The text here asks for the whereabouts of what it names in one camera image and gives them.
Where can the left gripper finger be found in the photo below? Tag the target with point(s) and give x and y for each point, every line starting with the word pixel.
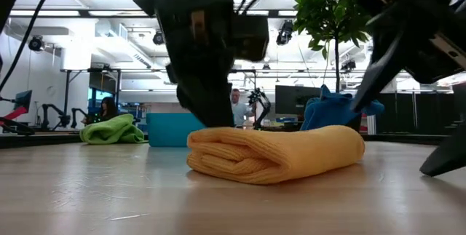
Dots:
pixel 215 104

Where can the black background rig frame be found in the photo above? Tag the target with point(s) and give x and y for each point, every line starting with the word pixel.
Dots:
pixel 245 71
pixel 67 96

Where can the green leafy potted tree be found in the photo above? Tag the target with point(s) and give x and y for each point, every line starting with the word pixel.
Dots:
pixel 327 9

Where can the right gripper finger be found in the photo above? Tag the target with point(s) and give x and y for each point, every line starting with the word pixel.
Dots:
pixel 451 158
pixel 378 75

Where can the orange microfiber towel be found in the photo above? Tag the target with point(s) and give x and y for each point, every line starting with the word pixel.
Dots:
pixel 273 155

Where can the person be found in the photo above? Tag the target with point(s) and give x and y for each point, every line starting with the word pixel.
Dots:
pixel 240 109
pixel 107 109

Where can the black plant pot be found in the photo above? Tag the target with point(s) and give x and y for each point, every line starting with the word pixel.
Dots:
pixel 355 122

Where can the black ceiling spot lamp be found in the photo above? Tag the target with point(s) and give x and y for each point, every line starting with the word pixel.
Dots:
pixel 284 33
pixel 348 64
pixel 159 38
pixel 36 43

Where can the teal plastic bin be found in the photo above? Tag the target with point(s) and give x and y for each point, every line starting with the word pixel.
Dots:
pixel 171 131

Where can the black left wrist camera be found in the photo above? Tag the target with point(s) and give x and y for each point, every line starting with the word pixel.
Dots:
pixel 251 38

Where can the green microfiber towel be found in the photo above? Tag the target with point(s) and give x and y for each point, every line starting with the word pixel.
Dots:
pixel 109 131

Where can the overhead led light bar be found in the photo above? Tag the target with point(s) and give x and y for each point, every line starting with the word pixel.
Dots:
pixel 54 13

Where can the blue microfiber towel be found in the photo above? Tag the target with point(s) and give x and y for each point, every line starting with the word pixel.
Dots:
pixel 324 115

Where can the black aluminium table frame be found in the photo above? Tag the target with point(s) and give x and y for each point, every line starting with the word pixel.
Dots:
pixel 36 141

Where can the black background robot arm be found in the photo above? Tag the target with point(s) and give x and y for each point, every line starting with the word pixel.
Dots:
pixel 74 116
pixel 263 107
pixel 45 113

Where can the large black monitor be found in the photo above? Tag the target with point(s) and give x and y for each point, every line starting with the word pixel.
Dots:
pixel 295 100

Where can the black partition screen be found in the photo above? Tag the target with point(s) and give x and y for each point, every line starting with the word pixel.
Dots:
pixel 386 115

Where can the small black monitor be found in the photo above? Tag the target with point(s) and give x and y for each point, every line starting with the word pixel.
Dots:
pixel 23 101

